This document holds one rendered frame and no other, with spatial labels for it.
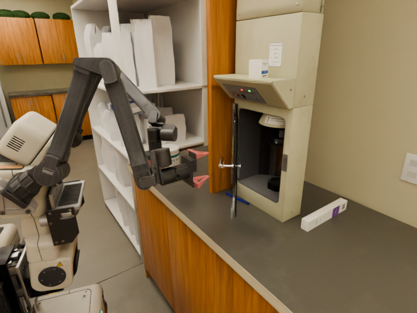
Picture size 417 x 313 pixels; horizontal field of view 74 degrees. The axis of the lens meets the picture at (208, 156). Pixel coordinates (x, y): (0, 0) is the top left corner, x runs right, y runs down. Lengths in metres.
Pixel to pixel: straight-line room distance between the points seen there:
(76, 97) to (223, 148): 0.69
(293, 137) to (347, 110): 0.42
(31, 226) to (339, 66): 1.47
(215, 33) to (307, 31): 0.38
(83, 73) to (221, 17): 0.59
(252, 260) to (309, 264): 0.18
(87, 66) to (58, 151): 0.28
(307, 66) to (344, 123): 0.46
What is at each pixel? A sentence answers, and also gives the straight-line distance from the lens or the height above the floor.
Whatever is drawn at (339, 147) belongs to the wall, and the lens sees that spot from 1.45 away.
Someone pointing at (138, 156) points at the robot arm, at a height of 1.27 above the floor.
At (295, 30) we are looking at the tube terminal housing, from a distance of 1.01.
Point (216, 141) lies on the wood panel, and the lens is 1.28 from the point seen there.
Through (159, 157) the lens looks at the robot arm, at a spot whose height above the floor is 1.27.
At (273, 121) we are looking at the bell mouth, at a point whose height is 1.34.
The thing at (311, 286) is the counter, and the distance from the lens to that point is 0.96.
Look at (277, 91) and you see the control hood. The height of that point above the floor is 1.47.
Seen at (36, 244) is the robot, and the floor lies 0.89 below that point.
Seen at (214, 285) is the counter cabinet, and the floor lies 0.68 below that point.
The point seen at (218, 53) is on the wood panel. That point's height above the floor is 1.59.
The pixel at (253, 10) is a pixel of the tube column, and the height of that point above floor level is 1.74.
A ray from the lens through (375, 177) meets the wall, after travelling 1.41.
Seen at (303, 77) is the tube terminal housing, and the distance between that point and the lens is 1.03.
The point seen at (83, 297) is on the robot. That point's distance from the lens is 1.92.
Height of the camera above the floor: 1.60
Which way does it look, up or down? 21 degrees down
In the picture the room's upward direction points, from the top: 1 degrees counter-clockwise
